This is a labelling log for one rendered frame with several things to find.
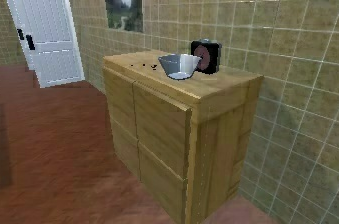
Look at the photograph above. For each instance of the wooden chest of drawers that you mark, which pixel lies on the wooden chest of drawers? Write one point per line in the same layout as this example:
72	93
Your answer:
163	126

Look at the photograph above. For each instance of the grey metal bowl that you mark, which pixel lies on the grey metal bowl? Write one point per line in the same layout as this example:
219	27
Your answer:
179	66

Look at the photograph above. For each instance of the black box with red disc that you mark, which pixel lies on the black box with red disc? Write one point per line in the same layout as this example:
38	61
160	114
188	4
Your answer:
207	57

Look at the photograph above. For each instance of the framed landscape picture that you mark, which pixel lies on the framed landscape picture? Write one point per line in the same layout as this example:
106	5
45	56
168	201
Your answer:
124	14

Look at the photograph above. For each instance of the white room door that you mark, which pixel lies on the white room door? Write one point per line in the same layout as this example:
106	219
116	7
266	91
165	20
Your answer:
48	40

